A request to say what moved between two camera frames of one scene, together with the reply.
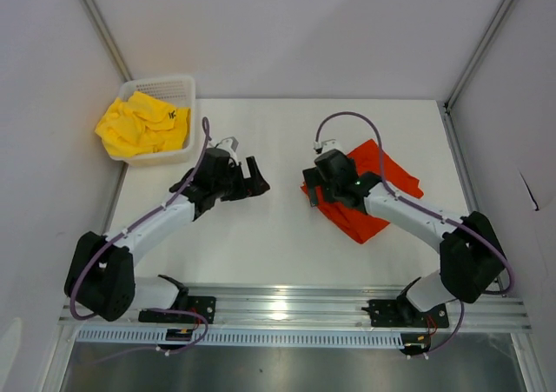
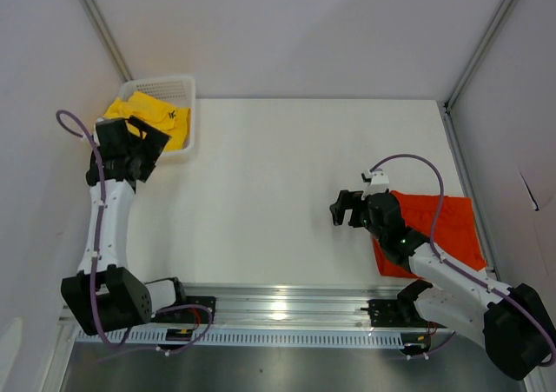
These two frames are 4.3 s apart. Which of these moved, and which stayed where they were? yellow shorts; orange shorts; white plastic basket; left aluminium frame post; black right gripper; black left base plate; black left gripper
Moved: black right gripper; black left gripper; orange shorts
Stayed: black left base plate; white plastic basket; left aluminium frame post; yellow shorts
